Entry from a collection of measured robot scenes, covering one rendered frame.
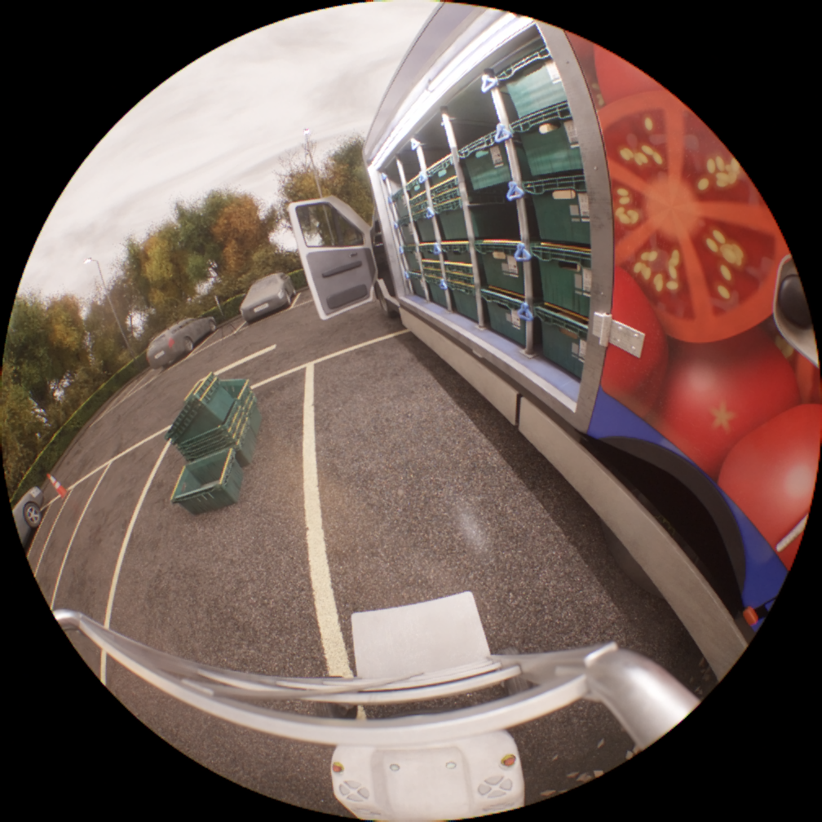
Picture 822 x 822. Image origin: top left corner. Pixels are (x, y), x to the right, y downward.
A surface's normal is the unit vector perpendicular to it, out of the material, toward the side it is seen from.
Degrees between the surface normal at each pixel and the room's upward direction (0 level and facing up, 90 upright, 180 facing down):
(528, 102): 96
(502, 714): 0
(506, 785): 0
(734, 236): 90
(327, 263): 91
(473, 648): 0
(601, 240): 90
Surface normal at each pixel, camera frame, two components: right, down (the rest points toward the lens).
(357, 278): 0.62, 0.36
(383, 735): -0.19, -0.78
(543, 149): -0.92, 0.37
